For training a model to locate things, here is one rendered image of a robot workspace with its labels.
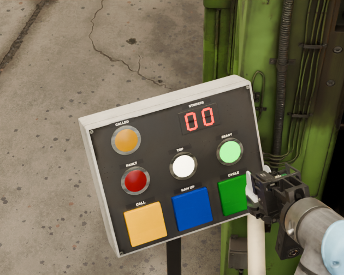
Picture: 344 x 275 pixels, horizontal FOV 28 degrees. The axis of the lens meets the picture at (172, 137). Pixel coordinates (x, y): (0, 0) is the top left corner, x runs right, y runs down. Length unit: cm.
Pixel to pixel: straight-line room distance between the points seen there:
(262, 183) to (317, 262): 19
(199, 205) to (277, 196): 27
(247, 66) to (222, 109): 23
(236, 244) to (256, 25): 80
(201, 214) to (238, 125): 19
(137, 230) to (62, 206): 134
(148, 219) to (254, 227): 52
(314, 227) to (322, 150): 75
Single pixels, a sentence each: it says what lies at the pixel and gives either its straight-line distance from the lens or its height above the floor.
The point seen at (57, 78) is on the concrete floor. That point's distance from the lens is 317.
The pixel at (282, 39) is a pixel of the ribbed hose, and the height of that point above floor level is 119.
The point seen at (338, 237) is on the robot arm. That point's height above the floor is 132.
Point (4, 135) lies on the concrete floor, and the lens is 297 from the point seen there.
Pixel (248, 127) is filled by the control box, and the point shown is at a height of 112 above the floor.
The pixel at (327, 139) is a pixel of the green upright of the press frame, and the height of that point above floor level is 85.
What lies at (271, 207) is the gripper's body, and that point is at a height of 119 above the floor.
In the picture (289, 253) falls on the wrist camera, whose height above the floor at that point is 111.
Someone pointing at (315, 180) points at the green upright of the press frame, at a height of 69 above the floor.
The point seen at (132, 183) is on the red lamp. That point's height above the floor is 109.
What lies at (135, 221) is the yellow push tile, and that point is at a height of 102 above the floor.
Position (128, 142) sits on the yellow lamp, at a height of 116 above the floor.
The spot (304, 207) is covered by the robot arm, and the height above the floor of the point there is 127.
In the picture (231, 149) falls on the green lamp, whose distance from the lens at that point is 137.
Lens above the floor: 213
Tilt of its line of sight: 48 degrees down
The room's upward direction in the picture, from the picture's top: 1 degrees counter-clockwise
